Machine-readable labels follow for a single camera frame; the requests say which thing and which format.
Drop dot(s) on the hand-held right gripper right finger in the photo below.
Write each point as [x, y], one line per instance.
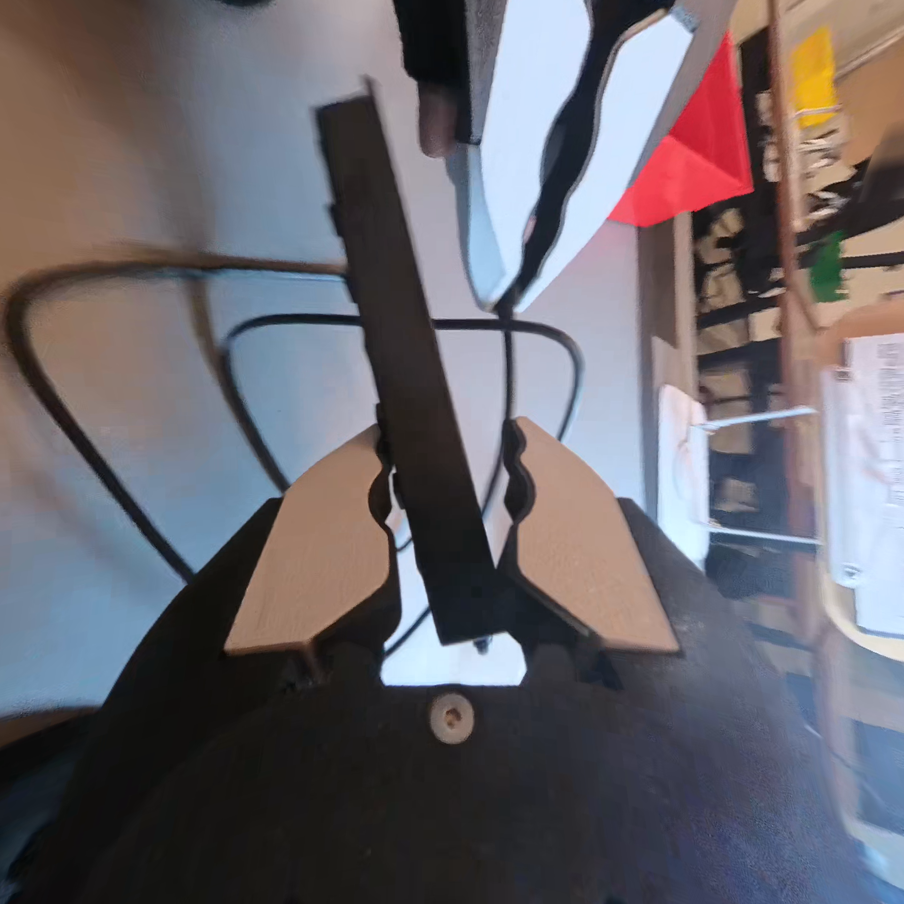
[586, 565]

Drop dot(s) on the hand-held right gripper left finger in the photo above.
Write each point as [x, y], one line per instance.
[318, 558]

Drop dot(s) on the green object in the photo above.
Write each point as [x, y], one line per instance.
[826, 268]

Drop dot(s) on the person's left hand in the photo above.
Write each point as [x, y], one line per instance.
[436, 123]

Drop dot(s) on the black usb hub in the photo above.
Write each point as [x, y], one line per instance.
[409, 424]

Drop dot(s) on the instruction sheet on stand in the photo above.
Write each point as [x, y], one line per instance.
[876, 459]

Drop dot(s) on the yellow paper sheet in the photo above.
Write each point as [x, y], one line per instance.
[813, 78]

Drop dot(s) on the red plastic bin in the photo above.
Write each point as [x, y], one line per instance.
[699, 162]

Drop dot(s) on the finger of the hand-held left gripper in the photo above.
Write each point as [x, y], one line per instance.
[635, 127]
[526, 127]

